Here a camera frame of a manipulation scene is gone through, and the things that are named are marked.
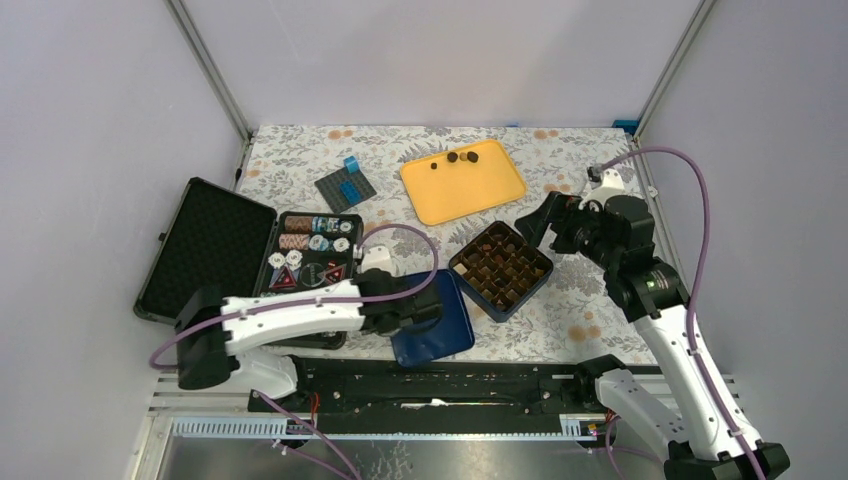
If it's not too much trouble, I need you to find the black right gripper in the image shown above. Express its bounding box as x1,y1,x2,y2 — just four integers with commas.
513,191,620,271

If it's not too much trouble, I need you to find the blue tin lid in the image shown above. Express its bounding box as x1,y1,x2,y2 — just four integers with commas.
391,269,475,368

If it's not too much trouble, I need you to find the blue tin with brown insert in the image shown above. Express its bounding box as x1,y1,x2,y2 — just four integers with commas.
448,221,553,323

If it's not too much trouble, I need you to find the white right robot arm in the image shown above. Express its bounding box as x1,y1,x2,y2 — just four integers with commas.
515,192,791,479

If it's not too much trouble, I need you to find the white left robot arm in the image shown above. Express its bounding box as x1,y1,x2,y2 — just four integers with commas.
176,269,443,411

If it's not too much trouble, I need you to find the blue clamp at corner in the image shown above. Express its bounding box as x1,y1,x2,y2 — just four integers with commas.
611,119,640,136

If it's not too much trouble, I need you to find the yellow plastic tray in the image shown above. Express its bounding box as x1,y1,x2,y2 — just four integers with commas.
399,139,527,226

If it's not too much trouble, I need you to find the grey building block plate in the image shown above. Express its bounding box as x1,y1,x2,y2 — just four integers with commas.
314,167,376,214

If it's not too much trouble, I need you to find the blue building brick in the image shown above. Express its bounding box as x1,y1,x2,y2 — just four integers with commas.
343,156,360,174

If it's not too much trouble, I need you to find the pile of dark chocolates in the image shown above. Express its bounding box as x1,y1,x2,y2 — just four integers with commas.
446,151,479,163

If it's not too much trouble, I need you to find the black poker chip case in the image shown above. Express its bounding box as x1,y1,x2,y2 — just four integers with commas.
133,177,364,325

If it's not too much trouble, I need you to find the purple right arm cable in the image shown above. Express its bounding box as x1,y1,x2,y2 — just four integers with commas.
589,146,770,480

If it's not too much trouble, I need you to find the grey cable duct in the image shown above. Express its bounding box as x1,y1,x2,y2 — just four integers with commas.
170,415,591,443

